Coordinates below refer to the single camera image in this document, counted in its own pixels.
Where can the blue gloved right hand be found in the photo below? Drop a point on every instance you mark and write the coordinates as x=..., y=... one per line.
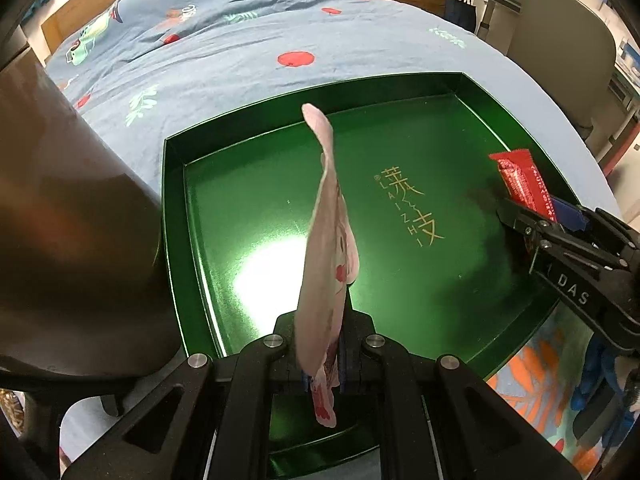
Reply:
x=602, y=416

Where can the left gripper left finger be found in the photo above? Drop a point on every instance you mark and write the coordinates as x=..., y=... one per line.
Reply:
x=209, y=419

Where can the green shallow tray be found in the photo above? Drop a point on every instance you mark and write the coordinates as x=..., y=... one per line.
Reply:
x=415, y=159

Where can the desk with clutter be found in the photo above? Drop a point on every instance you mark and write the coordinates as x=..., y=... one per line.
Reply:
x=572, y=26

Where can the pink cartoon snack packet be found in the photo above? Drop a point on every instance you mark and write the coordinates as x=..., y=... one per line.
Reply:
x=331, y=265

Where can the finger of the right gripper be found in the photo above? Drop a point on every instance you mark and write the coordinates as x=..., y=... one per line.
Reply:
x=580, y=214
x=524, y=234

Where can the blue patterned bedspread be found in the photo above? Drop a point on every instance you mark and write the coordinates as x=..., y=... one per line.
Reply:
x=148, y=69

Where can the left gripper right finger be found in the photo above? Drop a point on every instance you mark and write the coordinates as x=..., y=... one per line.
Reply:
x=436, y=419

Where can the dark shopping bag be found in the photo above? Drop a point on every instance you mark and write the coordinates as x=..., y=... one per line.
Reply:
x=461, y=13

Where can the beige office chair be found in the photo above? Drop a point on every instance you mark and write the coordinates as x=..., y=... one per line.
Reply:
x=576, y=88

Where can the dark red snack bar packet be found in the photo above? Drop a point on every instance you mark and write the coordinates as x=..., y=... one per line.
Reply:
x=524, y=182

